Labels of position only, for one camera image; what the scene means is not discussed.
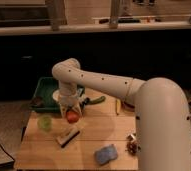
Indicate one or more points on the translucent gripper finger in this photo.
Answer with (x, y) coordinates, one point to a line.
(78, 109)
(63, 111)

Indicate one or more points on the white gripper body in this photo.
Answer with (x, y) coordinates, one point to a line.
(68, 94)

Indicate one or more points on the red apple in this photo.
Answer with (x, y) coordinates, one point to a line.
(72, 116)

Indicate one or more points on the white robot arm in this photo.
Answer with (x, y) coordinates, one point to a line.
(163, 127)

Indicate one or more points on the green plastic cup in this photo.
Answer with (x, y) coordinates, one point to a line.
(44, 123)

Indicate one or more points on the green plastic tray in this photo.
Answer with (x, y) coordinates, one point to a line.
(45, 88)

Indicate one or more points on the green cucumber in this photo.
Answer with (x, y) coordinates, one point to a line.
(97, 100)

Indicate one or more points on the wooden black brush block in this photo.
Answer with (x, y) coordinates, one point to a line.
(66, 136)

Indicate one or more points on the wooden cutting board table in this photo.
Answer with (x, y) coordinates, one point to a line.
(100, 127)

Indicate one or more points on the yellow banana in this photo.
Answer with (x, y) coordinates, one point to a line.
(118, 106)

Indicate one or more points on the dark brown bowl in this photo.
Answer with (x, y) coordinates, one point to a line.
(128, 107)

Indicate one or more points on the blue sponge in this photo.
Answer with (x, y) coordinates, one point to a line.
(106, 154)

